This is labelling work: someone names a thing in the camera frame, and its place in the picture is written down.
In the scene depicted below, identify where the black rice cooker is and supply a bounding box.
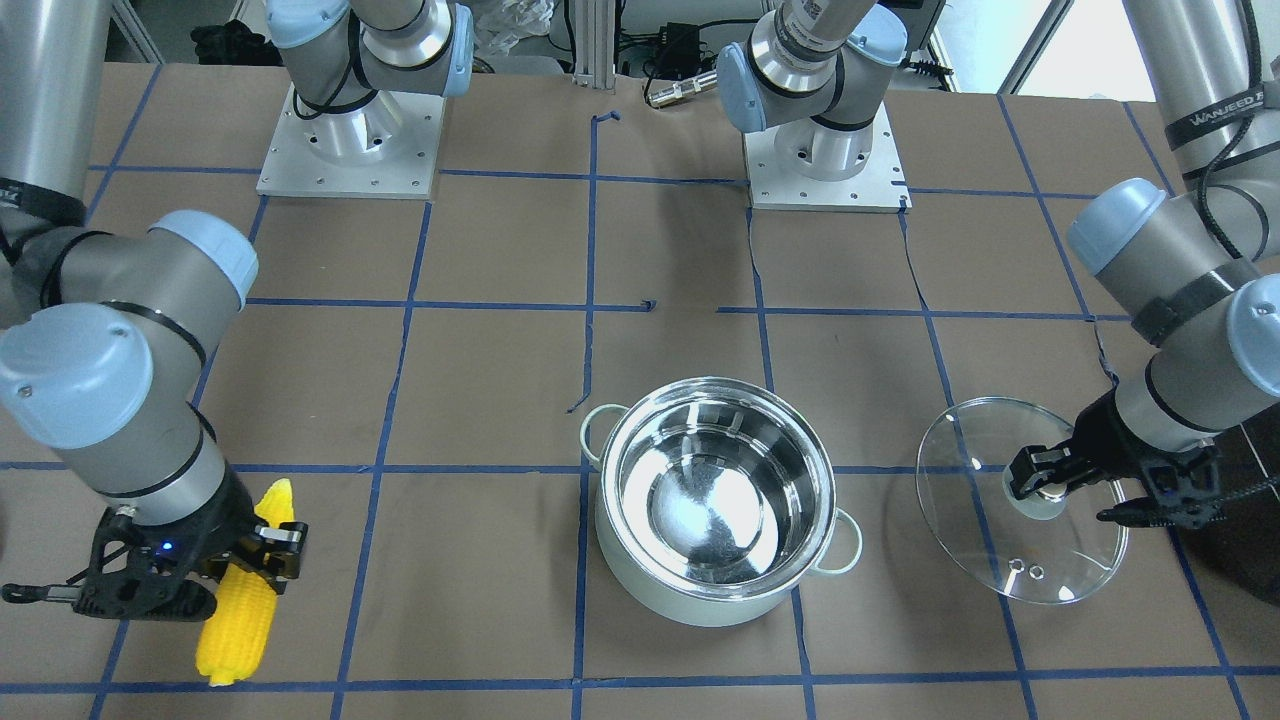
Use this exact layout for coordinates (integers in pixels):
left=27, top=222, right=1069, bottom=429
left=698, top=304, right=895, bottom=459
left=1176, top=416, right=1279, bottom=606

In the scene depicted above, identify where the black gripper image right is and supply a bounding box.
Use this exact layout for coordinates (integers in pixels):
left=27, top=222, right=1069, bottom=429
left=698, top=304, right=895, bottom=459
left=1006, top=391, right=1222, bottom=529

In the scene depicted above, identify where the white base plate image left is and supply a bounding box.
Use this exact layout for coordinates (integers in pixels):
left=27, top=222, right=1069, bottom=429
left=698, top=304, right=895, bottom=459
left=256, top=90, right=445, bottom=200

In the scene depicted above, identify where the white base plate image right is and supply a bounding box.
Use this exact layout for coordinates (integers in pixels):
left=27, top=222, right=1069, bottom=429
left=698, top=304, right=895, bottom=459
left=742, top=104, right=913, bottom=213

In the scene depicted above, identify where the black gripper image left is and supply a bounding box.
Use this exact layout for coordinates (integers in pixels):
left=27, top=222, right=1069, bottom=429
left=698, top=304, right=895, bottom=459
left=78, top=469, right=308, bottom=623

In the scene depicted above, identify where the black gripper cable image left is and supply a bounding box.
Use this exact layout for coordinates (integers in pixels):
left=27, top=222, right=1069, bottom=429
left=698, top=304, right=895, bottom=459
left=3, top=542, right=140, bottom=618

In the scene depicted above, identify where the silver metal connector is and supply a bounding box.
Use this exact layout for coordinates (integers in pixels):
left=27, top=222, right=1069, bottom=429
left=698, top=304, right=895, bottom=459
left=644, top=70, right=717, bottom=110

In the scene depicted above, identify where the white base plate image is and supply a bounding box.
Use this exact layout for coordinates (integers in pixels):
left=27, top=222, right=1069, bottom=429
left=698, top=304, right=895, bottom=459
left=256, top=90, right=445, bottom=200
left=742, top=104, right=913, bottom=213

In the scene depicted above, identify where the black power adapter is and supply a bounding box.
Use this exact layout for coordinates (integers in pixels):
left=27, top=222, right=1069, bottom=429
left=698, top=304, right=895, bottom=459
left=653, top=22, right=701, bottom=77

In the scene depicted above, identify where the glass pot lid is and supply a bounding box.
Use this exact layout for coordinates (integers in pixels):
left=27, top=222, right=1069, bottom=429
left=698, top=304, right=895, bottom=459
left=915, top=396, right=1129, bottom=605

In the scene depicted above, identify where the pale green steel pot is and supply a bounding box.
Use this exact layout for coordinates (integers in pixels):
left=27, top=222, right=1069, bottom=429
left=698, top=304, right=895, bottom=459
left=579, top=375, right=865, bottom=626

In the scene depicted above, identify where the yellow corn cob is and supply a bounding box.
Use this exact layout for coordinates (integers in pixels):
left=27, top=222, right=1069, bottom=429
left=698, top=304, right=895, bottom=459
left=195, top=478, right=297, bottom=688

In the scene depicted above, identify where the aluminium profile post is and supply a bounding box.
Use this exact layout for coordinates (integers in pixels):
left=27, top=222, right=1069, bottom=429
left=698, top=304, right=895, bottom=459
left=570, top=0, right=617, bottom=94

